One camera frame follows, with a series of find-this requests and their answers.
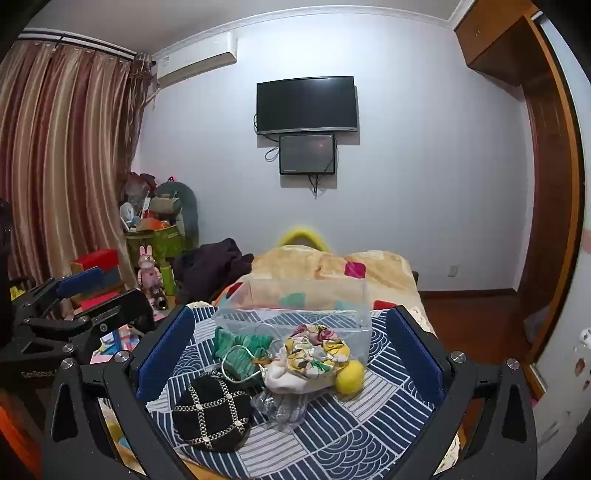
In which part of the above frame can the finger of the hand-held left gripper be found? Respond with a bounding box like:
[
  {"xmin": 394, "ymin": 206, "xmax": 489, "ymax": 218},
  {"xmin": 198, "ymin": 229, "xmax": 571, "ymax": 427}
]
[
  {"xmin": 28, "ymin": 288, "xmax": 157, "ymax": 354},
  {"xmin": 11, "ymin": 267, "xmax": 106, "ymax": 320}
]

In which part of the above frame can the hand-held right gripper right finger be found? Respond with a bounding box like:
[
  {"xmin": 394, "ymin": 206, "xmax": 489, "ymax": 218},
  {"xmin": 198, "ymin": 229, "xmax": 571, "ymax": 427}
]
[{"xmin": 386, "ymin": 305, "xmax": 539, "ymax": 480}]

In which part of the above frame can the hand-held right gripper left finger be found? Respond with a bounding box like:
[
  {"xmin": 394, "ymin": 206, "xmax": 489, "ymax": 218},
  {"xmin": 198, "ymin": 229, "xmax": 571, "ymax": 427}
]
[{"xmin": 41, "ymin": 305, "xmax": 204, "ymax": 480}]

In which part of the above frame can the white soft cloth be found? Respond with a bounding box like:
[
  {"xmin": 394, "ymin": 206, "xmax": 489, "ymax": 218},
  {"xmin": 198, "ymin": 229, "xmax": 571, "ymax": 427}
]
[{"xmin": 263, "ymin": 357, "xmax": 325, "ymax": 396}]

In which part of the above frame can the red box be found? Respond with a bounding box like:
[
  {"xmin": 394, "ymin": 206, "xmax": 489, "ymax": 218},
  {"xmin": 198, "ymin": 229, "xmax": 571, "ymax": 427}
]
[{"xmin": 70, "ymin": 249, "xmax": 121, "ymax": 274}]

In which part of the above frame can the colourful printed cloth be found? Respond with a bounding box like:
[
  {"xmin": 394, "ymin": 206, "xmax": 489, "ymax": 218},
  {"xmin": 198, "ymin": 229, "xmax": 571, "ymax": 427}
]
[{"xmin": 90, "ymin": 323, "xmax": 145, "ymax": 366}]

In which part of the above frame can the pink bunny doll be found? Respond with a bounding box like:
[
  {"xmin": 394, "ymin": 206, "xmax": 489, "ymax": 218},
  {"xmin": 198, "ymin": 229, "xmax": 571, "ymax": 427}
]
[{"xmin": 137, "ymin": 246, "xmax": 164, "ymax": 302}]

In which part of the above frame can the green bottle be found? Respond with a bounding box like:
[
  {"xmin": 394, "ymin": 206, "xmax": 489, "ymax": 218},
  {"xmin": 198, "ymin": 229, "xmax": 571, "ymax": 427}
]
[{"xmin": 159, "ymin": 263, "xmax": 179, "ymax": 296}]

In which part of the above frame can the yellow fuzzy ball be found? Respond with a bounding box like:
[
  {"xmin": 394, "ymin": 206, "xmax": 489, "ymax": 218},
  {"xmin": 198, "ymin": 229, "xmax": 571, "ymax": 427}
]
[{"xmin": 334, "ymin": 360, "xmax": 366, "ymax": 398}]

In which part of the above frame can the green storage box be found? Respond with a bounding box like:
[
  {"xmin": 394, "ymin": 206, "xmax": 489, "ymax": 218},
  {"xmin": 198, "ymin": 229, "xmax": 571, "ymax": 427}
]
[{"xmin": 126, "ymin": 224, "xmax": 186, "ymax": 269}]

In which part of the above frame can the green knitted cloth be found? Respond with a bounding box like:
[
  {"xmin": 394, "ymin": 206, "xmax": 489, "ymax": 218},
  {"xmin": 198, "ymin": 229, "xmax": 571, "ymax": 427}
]
[{"xmin": 213, "ymin": 327, "xmax": 274, "ymax": 382}]

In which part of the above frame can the floral fabric hat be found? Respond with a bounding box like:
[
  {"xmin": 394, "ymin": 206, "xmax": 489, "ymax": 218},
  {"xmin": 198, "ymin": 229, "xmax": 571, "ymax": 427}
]
[{"xmin": 283, "ymin": 324, "xmax": 352, "ymax": 380}]

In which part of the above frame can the dark clothes pile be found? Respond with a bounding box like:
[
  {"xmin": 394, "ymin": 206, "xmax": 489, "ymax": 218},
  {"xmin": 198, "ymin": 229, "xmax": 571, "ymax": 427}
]
[{"xmin": 173, "ymin": 237, "xmax": 255, "ymax": 305}]

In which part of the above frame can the pile of assorted clutter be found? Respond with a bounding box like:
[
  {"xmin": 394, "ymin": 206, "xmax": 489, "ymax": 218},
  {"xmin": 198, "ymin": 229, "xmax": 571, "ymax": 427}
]
[{"xmin": 119, "ymin": 172, "xmax": 185, "ymax": 232}]

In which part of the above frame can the clear plastic storage box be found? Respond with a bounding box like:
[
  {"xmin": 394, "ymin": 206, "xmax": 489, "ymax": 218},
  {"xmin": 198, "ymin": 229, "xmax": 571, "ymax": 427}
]
[{"xmin": 213, "ymin": 277, "xmax": 373, "ymax": 366}]

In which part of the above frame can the striped brown curtain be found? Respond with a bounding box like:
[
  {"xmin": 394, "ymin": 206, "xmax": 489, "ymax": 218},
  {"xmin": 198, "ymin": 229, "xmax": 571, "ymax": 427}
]
[{"xmin": 0, "ymin": 39, "xmax": 156, "ymax": 296}]

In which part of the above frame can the yellow patchwork quilt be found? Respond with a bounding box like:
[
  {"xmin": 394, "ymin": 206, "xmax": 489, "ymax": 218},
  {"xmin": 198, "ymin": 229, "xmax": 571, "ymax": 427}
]
[{"xmin": 212, "ymin": 244, "xmax": 422, "ymax": 315}]

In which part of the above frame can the clear plastic bag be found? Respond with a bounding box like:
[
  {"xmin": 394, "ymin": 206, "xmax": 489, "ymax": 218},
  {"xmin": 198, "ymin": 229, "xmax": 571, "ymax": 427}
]
[{"xmin": 252, "ymin": 387, "xmax": 311, "ymax": 431}]

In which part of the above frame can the white door with stickers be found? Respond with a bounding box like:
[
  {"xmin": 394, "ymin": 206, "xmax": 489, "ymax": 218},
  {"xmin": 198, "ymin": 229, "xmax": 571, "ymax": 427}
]
[{"xmin": 531, "ymin": 18, "xmax": 591, "ymax": 462}]

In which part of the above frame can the yellow chair back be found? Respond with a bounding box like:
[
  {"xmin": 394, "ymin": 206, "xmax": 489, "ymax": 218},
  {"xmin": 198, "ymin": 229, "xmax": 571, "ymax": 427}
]
[{"xmin": 276, "ymin": 224, "xmax": 329, "ymax": 252}]

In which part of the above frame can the wooden wardrobe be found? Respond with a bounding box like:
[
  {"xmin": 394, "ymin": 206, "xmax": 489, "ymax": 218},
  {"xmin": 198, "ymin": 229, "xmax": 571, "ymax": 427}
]
[{"xmin": 454, "ymin": 0, "xmax": 585, "ymax": 366}]

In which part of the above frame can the white air conditioner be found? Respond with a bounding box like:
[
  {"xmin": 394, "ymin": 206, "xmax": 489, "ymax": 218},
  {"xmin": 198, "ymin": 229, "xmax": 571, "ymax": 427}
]
[{"xmin": 154, "ymin": 37, "xmax": 239, "ymax": 89}]

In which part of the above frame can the white cable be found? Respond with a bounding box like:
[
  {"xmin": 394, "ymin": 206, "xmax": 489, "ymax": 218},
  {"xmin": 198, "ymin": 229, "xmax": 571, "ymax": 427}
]
[{"xmin": 220, "ymin": 344, "xmax": 269, "ymax": 384}]

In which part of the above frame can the black beret with chain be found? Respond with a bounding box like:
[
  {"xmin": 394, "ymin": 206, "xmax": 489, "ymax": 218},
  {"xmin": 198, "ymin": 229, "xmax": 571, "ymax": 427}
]
[{"xmin": 172, "ymin": 369, "xmax": 254, "ymax": 453}]

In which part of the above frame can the small black wall monitor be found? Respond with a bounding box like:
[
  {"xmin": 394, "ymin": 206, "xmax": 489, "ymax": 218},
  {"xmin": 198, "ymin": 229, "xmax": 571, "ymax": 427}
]
[{"xmin": 278, "ymin": 132, "xmax": 337, "ymax": 175}]

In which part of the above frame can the curtain rail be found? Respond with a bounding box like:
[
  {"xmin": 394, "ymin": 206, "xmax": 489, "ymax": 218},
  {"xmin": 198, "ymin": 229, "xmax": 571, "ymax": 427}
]
[{"xmin": 18, "ymin": 28, "xmax": 154, "ymax": 64}]

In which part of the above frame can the large black wall television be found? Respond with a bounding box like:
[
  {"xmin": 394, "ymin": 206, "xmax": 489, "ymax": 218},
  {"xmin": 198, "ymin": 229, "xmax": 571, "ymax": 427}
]
[{"xmin": 256, "ymin": 76, "xmax": 359, "ymax": 136}]

